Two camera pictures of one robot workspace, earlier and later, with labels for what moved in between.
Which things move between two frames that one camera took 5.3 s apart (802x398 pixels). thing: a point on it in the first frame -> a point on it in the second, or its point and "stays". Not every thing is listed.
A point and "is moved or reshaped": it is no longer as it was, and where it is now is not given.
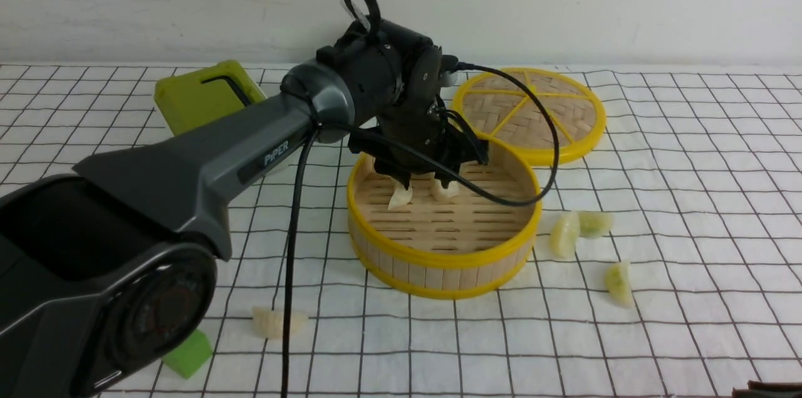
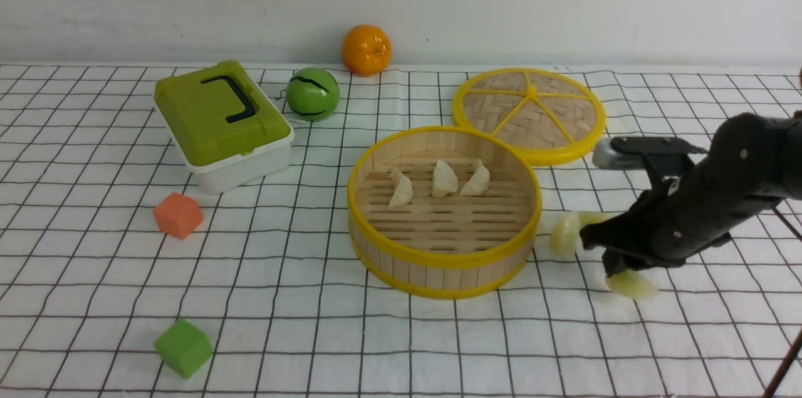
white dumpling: x=439 y=193 stays
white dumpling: x=400 y=197 stays
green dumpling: x=564 y=234 stays
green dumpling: x=594 y=224 stays
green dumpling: x=618 y=281 is moved or reshaped
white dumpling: x=269 y=322 -> x=478 y=184
